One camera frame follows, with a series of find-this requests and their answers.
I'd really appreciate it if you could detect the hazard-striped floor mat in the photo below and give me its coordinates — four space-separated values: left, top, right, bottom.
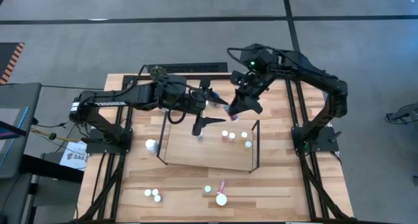
0 42 25 86

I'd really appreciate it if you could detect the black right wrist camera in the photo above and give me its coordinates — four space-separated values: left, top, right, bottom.
229 70 246 87

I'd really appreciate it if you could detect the red pill bottle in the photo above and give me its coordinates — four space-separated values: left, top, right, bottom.
224 104 242 123

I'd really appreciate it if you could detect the large orange pill bottle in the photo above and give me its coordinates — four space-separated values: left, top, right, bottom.
215 193 229 207

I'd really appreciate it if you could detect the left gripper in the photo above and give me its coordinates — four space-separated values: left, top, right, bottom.
178 86 229 137

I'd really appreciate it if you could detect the green cactus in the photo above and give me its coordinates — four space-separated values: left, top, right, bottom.
150 65 168 83

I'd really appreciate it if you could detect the dark grey side desk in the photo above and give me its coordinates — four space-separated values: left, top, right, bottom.
0 82 43 224

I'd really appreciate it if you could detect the black floor stand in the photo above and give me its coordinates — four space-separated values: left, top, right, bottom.
384 103 418 125

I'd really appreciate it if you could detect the large white supplement bottle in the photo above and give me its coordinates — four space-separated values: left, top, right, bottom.
144 138 160 153

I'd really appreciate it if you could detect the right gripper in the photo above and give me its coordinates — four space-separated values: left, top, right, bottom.
228 72 269 118

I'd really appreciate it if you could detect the white printed paper sheet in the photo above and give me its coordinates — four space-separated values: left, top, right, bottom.
59 140 89 171

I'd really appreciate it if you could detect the black floor grille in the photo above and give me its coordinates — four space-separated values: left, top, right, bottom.
146 62 229 74

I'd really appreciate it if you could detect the black aluminium table frame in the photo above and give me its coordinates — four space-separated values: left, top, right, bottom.
70 72 360 224

